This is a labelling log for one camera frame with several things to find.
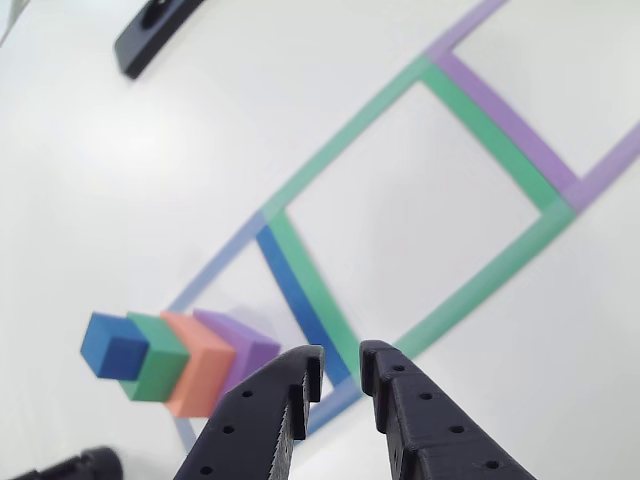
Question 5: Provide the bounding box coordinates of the orange foam block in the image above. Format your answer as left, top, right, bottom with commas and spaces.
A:
160, 310, 238, 419

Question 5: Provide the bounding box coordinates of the green foam cube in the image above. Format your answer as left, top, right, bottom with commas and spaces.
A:
118, 310, 192, 403

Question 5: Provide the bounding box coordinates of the small blue foam cube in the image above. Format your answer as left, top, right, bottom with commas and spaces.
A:
79, 311, 151, 380

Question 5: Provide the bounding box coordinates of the purple foam block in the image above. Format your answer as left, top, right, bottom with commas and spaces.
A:
191, 308, 282, 402

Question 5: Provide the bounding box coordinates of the blue tape square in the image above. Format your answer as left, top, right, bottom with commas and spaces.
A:
166, 212, 364, 455

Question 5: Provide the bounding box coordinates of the black tripod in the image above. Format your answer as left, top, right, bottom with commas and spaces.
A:
0, 445, 124, 480

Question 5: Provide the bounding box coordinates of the green tape square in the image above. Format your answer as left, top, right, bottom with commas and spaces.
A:
260, 53, 577, 382

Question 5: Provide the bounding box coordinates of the purple tape square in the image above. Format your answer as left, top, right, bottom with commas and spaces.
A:
423, 0, 640, 216

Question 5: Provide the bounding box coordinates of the black power strip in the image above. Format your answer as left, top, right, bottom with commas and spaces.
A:
112, 0, 207, 81

